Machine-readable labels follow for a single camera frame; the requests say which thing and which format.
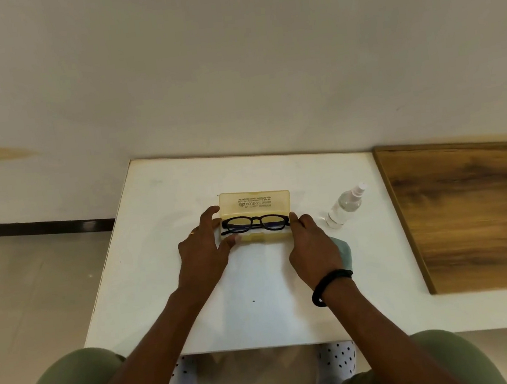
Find person's left hand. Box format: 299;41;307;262
168;203;250;310

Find black framed eyeglasses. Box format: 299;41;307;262
219;210;292;239

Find person's left forearm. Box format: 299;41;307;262
55;286;222;384

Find black wristband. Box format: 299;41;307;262
308;267;358;309

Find grey-green cleaning cloth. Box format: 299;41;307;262
330;233;355;272

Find clear spray bottle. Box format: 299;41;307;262
321;181;372;230

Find person's right hand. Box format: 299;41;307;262
282;206;347;293

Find person's right forearm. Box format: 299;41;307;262
322;264;467;384

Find brown wooden board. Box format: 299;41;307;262
372;130;507;306

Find yellow translucent glasses case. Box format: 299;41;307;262
214;184;297;251

